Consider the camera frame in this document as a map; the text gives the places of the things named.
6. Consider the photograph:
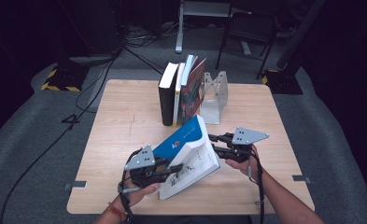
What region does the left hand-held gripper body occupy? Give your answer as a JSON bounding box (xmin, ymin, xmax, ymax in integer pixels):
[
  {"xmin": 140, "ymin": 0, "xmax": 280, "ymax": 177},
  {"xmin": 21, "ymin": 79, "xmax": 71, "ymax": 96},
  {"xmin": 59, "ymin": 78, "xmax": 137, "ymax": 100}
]
[{"xmin": 123, "ymin": 144, "xmax": 173, "ymax": 189}]

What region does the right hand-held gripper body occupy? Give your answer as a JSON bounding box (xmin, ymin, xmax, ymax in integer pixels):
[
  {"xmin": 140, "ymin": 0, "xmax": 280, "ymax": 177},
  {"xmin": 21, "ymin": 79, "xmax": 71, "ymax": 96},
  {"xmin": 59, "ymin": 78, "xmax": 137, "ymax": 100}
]
[{"xmin": 226, "ymin": 126, "xmax": 270, "ymax": 164}]

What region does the white expandable book stand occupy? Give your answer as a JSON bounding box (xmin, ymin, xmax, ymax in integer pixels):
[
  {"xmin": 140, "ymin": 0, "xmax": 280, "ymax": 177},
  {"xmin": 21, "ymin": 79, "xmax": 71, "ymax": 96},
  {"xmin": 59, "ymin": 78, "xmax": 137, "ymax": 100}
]
[{"xmin": 199, "ymin": 70, "xmax": 229, "ymax": 125}]

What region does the blue paperback book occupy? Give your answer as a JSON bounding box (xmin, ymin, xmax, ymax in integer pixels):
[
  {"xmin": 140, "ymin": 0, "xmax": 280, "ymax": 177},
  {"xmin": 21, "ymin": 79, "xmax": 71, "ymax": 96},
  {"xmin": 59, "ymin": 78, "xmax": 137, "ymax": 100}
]
[{"xmin": 152, "ymin": 114, "xmax": 221, "ymax": 201}]

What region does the red and blue illustrated book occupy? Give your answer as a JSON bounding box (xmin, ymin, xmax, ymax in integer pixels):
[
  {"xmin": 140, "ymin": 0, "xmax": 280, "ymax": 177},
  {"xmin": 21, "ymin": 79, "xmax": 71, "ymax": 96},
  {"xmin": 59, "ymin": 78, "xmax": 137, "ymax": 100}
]
[{"xmin": 180, "ymin": 54, "xmax": 207, "ymax": 126}]

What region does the yellow book with white spine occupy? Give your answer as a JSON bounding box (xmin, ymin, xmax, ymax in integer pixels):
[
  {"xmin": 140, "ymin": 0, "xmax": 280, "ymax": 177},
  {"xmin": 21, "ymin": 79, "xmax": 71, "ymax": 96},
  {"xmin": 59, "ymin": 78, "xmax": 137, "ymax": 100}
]
[{"xmin": 171, "ymin": 62, "xmax": 187, "ymax": 129}]

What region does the person's right hand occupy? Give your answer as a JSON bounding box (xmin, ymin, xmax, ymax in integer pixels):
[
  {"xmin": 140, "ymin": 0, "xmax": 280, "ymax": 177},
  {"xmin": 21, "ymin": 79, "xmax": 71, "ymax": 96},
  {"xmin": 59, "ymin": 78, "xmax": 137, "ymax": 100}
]
[{"xmin": 225, "ymin": 144, "xmax": 263, "ymax": 180}]

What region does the person's left hand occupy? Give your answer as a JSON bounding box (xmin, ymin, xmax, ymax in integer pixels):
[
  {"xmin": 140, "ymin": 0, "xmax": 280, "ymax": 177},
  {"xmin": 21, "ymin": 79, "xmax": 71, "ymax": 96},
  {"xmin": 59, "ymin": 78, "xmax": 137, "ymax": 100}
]
[{"xmin": 119, "ymin": 172, "xmax": 162, "ymax": 208}]

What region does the black yellow-striped stand base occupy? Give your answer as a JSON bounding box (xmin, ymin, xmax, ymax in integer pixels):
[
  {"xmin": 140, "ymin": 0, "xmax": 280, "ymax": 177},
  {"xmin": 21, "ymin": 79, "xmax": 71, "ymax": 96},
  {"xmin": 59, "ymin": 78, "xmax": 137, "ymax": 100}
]
[
  {"xmin": 40, "ymin": 63, "xmax": 89, "ymax": 92},
  {"xmin": 261, "ymin": 68, "xmax": 304, "ymax": 96}
]

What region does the black book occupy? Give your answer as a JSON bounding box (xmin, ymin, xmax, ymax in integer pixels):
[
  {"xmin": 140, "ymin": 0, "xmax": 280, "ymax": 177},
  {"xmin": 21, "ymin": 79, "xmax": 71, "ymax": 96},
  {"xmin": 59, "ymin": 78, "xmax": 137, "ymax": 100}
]
[{"xmin": 158, "ymin": 62, "xmax": 180, "ymax": 127}]

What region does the black metal chair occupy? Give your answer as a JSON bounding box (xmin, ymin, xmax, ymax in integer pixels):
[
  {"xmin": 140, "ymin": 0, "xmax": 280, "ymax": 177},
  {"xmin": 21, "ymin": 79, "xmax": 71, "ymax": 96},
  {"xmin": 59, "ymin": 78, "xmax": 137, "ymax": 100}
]
[{"xmin": 215, "ymin": 11, "xmax": 280, "ymax": 80}]

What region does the dark slanted pole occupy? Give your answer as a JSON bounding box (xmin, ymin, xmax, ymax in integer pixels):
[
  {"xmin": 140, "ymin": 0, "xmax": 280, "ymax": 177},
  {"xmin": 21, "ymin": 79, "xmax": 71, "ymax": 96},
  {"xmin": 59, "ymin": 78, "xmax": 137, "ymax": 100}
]
[{"xmin": 275, "ymin": 0, "xmax": 327, "ymax": 70}]

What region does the dark equipment cabinet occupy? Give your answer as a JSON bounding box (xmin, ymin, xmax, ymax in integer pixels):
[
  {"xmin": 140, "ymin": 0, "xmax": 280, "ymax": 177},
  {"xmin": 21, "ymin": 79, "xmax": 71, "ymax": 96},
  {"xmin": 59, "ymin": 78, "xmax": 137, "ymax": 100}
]
[{"xmin": 56, "ymin": 0, "xmax": 123, "ymax": 64}]

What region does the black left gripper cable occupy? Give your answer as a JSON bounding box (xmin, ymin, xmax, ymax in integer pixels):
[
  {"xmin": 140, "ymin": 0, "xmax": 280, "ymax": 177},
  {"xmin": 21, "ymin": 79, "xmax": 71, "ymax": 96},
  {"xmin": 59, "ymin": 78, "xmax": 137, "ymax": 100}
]
[{"xmin": 118, "ymin": 148, "xmax": 142, "ymax": 224}]

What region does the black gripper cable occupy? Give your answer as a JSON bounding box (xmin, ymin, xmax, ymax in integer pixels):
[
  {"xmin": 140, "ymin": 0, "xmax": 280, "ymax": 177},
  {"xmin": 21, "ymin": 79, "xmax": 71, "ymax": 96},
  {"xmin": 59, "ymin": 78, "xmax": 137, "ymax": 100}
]
[
  {"xmin": 247, "ymin": 152, "xmax": 267, "ymax": 224},
  {"xmin": 118, "ymin": 148, "xmax": 142, "ymax": 224}
]

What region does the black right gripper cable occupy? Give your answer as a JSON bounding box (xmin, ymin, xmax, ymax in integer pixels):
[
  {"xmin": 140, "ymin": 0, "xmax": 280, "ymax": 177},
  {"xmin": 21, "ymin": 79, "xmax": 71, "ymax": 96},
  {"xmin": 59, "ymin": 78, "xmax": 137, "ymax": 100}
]
[{"xmin": 247, "ymin": 152, "xmax": 267, "ymax": 224}]

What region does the red string bracelet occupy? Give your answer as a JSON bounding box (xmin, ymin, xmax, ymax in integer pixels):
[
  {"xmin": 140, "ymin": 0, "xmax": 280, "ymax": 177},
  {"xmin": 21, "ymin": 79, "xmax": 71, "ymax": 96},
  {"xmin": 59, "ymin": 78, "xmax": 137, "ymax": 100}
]
[{"xmin": 106, "ymin": 202, "xmax": 128, "ymax": 221}]

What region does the small metal table bracket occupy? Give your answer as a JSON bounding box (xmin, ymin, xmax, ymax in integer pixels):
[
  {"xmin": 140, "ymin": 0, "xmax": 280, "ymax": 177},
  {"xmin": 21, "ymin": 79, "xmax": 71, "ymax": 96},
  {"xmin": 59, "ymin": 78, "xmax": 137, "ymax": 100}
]
[
  {"xmin": 64, "ymin": 180, "xmax": 88, "ymax": 190},
  {"xmin": 291, "ymin": 175, "xmax": 312, "ymax": 185}
]

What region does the looped black floor cable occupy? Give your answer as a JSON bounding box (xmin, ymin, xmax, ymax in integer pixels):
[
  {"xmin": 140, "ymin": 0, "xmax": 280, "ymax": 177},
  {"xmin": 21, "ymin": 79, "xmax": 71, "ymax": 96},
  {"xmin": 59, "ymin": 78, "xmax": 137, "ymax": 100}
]
[{"xmin": 75, "ymin": 66, "xmax": 110, "ymax": 114}]

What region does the long black floor cable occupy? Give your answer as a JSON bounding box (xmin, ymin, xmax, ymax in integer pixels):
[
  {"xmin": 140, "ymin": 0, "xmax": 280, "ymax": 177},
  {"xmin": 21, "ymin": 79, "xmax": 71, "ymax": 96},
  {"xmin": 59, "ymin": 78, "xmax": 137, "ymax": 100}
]
[{"xmin": 0, "ymin": 46, "xmax": 124, "ymax": 224}]

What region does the white metal table frame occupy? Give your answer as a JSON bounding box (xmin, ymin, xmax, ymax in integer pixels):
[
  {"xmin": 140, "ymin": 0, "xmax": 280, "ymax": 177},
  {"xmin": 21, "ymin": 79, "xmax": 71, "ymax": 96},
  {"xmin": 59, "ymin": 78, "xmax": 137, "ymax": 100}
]
[{"xmin": 175, "ymin": 0, "xmax": 254, "ymax": 54}]

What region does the tangle of floor cables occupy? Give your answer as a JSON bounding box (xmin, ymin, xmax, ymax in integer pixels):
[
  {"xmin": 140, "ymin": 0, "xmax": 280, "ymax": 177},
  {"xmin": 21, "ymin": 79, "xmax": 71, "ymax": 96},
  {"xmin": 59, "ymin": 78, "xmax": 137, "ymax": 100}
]
[{"xmin": 121, "ymin": 26, "xmax": 179, "ymax": 48}]

